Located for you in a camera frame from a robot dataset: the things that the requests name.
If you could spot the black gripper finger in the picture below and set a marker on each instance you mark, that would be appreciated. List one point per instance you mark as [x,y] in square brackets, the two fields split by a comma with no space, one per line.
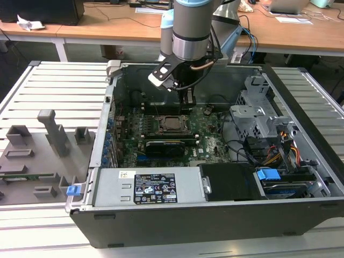
[186,108]

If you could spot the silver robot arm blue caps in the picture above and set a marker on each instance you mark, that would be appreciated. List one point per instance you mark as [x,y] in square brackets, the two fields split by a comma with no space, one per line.
[190,27]

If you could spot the black RAM slot row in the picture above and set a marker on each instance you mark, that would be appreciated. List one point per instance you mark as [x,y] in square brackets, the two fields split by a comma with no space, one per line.
[190,141]
[166,108]

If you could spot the round coin cell battery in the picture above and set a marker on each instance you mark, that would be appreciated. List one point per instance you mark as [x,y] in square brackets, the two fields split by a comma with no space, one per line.
[208,110]

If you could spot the black graphics card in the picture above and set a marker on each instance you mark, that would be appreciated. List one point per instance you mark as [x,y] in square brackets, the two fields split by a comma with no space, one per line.
[165,149]

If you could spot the green motherboard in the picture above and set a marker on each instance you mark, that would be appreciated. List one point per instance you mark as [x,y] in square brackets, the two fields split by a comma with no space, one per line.
[209,150]

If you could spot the silver metal drive cage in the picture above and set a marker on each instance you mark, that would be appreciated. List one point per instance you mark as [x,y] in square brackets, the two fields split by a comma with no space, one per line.
[252,115]

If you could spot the white paper sheet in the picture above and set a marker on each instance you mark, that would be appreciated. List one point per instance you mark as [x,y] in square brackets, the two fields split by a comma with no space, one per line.
[150,10]
[294,20]

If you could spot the brown cardboard box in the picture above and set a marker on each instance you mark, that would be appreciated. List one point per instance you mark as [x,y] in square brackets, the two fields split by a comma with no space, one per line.
[113,52]

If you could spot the black plastic shroud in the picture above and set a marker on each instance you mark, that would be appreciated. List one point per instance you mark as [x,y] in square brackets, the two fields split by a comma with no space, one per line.
[228,182]

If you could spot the beige crumpled object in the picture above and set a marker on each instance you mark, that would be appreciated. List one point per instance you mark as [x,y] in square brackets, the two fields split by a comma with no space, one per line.
[247,6]

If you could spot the hard disk in blue carrier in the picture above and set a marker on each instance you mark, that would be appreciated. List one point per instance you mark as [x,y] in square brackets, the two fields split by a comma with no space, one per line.
[268,177]

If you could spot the grey power supply unit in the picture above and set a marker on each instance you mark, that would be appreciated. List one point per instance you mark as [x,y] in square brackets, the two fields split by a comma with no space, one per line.
[113,188]

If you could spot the black open PC case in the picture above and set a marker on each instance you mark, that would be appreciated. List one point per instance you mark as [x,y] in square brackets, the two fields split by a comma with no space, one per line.
[188,225]

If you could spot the silver laptop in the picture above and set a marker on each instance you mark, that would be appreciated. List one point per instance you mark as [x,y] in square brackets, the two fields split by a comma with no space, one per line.
[287,5]

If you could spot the blue case latch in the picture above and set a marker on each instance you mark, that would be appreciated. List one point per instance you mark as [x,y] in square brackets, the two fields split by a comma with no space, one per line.
[73,190]

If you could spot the mint green appliance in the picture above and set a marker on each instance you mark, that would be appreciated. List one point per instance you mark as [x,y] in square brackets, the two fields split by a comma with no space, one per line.
[322,3]

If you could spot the grey parts rack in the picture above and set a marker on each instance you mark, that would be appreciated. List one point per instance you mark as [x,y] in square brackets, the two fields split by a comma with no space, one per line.
[40,161]

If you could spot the black computer box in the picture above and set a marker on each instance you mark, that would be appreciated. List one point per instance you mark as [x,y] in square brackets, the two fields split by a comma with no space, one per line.
[40,10]

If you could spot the crumpled white paper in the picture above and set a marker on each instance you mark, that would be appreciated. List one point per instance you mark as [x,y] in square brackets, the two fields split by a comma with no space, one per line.
[29,24]

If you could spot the green RAM stick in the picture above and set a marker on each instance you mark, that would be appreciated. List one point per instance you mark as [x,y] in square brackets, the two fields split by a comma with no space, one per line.
[32,176]

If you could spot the white wrist camera black mount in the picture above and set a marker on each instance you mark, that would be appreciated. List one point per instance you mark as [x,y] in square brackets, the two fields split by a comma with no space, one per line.
[162,71]

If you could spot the wooden desk white frame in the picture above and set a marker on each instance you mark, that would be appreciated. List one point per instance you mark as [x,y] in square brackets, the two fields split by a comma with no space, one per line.
[107,27]
[27,33]

